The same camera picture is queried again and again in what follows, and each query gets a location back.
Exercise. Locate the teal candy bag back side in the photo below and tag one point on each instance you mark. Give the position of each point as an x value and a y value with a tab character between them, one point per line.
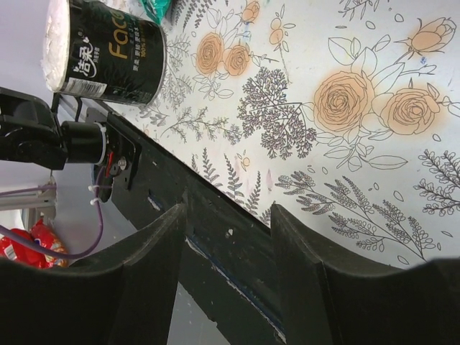
156	9

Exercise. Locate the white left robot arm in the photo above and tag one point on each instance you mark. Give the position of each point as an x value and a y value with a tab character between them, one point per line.
31	133

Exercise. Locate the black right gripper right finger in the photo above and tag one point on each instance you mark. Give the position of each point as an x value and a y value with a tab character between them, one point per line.
330	295

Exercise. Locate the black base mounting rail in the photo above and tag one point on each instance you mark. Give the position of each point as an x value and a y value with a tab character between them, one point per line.
228	290

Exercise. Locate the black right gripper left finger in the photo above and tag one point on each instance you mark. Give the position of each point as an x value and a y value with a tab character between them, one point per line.
123	294

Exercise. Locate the floral table mat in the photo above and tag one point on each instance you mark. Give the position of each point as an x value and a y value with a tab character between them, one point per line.
344	112

